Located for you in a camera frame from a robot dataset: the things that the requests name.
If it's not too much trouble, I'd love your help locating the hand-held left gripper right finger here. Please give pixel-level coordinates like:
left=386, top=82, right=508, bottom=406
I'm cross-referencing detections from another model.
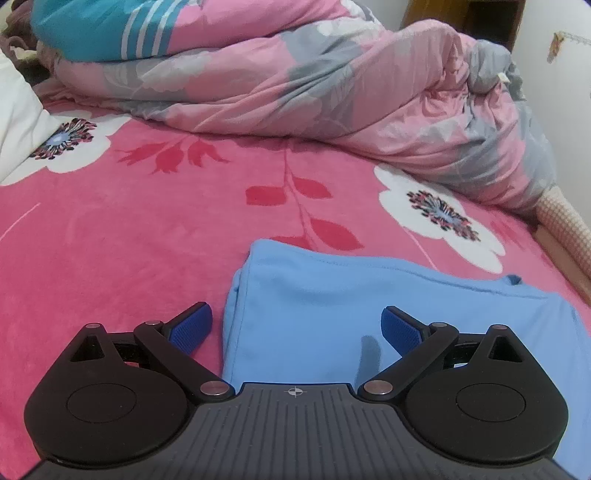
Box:
left=359, top=305, right=525, bottom=403

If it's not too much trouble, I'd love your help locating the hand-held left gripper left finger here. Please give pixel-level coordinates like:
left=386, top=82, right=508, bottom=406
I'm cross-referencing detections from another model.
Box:
left=69, top=302, right=234, bottom=403

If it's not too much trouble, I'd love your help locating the light blue t-shirt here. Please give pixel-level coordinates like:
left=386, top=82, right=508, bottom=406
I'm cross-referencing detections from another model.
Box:
left=222, top=239, right=591, bottom=416

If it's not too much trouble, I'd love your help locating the pink floral fleece blanket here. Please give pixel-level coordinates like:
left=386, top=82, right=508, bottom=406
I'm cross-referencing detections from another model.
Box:
left=0, top=90, right=591, bottom=476

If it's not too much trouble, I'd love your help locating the beige folded cloth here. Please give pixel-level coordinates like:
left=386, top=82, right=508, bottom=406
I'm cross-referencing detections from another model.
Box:
left=533, top=226, right=591, bottom=301

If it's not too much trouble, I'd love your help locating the cream waffle knit cloth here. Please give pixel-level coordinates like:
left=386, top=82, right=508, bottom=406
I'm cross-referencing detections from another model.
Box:
left=536, top=185, right=591, bottom=273

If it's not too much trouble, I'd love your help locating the pink grey teal floral quilt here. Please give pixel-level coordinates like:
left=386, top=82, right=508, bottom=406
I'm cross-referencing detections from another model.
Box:
left=30, top=0, right=559, bottom=224

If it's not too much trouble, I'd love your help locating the white pillow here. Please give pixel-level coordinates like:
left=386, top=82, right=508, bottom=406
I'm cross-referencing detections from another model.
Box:
left=0, top=48, right=61, bottom=183

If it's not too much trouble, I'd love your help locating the wooden door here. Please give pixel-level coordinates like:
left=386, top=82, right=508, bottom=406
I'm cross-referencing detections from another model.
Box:
left=402, top=0, right=527, bottom=49

